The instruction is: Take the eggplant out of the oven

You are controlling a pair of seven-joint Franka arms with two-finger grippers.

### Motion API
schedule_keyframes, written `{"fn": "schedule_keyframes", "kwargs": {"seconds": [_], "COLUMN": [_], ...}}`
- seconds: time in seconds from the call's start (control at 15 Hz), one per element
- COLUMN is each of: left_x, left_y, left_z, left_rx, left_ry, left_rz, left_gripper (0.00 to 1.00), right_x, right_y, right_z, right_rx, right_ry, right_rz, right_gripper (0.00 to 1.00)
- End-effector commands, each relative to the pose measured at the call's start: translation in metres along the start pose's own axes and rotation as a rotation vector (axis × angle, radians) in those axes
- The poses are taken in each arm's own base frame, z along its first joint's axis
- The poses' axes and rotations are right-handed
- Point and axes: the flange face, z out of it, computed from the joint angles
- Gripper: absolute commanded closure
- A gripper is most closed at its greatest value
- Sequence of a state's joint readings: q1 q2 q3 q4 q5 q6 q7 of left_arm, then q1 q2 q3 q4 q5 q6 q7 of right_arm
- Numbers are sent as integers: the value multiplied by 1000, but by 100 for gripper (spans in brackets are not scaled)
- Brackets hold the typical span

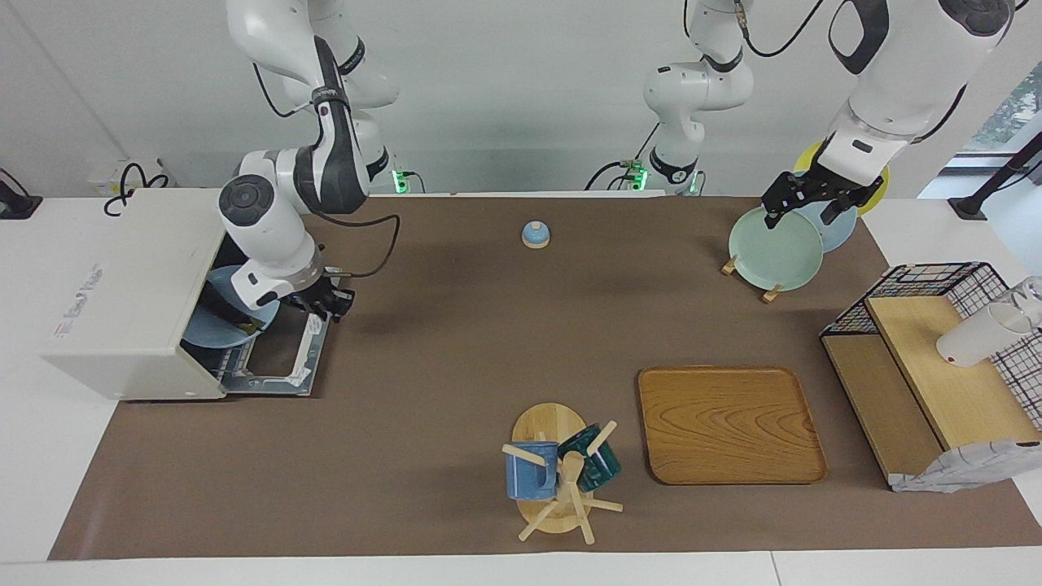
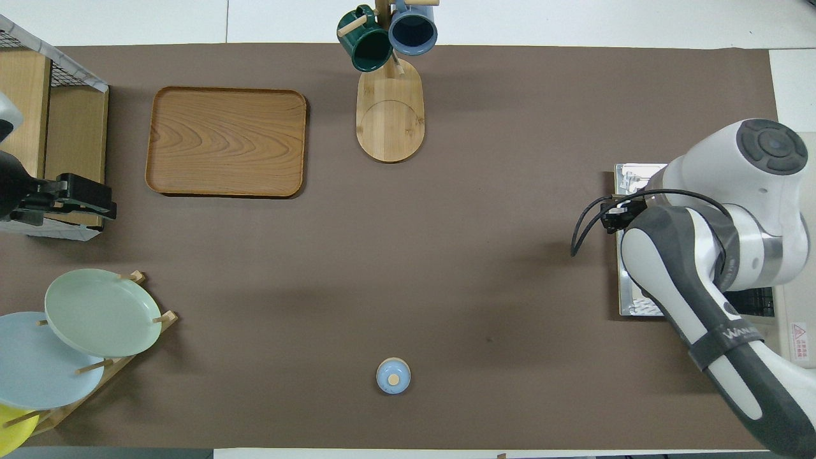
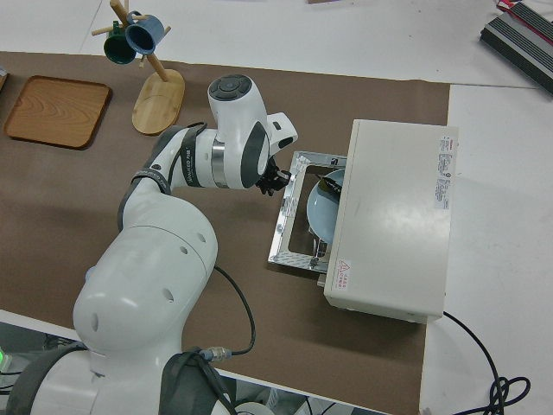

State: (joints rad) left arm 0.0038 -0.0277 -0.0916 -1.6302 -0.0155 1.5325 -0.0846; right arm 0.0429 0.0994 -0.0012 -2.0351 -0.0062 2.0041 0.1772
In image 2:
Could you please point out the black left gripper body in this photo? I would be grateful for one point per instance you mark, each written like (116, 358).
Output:
(19, 191)

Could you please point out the oven door with glass window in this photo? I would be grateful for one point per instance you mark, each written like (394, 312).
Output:
(630, 299)

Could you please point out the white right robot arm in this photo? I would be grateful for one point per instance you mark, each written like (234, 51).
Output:
(733, 210)

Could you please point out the two-tier wooden shelf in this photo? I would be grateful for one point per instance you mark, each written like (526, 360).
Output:
(76, 134)

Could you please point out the pale green plate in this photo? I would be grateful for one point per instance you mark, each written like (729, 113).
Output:
(102, 312)

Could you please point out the wooden serving tray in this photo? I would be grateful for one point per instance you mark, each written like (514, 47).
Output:
(226, 140)

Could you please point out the wooden plate rack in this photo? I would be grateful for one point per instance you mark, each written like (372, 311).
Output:
(127, 361)

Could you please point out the light blue racked plate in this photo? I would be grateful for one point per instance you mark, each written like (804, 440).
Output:
(38, 370)

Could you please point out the yellow plate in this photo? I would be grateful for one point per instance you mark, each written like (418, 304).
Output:
(13, 433)

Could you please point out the wooden mug tree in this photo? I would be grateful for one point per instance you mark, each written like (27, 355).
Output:
(390, 121)

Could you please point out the dark green mug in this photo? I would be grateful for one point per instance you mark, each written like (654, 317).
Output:
(366, 48)

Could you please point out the brown table mat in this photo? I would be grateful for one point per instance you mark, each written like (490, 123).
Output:
(446, 255)

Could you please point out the blue mug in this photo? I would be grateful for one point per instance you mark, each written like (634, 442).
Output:
(413, 32)

